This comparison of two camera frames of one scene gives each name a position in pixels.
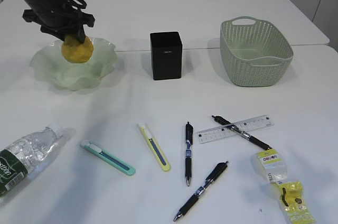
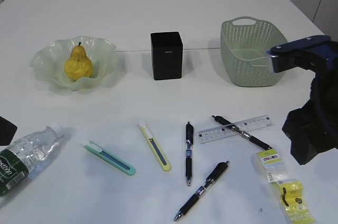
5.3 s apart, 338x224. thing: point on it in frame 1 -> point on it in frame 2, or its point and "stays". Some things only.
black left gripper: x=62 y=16 -> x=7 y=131
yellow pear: x=76 y=52 -> x=79 y=65
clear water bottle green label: x=24 y=154 stays
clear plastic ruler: x=223 y=131 stays
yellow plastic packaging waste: x=292 y=201 stays
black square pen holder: x=166 y=52 stays
